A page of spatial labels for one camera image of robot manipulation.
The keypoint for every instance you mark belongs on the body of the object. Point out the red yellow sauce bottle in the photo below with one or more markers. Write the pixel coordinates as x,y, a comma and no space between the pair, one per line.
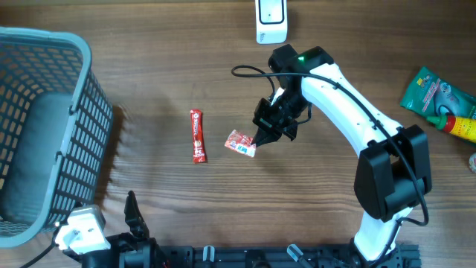
458,126

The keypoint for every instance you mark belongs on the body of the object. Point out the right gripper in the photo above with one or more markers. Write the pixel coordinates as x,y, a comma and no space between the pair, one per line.
267,125

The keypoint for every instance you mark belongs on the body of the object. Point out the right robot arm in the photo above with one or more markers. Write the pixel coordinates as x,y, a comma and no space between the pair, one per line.
393,173

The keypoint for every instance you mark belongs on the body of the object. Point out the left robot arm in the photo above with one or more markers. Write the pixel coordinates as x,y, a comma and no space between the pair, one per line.
133,249

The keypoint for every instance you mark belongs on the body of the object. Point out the red snack bar wrapper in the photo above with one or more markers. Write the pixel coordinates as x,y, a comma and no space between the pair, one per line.
199,154

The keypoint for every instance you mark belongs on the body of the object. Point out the green lid glass jar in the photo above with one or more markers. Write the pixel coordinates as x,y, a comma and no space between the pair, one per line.
472,163

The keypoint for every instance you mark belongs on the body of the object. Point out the white barcode scanner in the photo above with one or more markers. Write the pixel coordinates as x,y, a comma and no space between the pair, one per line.
271,21

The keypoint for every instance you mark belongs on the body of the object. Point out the green 3M product pack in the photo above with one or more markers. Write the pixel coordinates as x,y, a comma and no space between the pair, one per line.
430,95

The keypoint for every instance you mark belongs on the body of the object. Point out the grey plastic shopping basket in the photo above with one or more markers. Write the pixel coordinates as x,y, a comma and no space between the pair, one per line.
55,126

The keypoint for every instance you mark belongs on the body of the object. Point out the red pink small carton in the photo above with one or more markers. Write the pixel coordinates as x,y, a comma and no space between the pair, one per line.
241,143

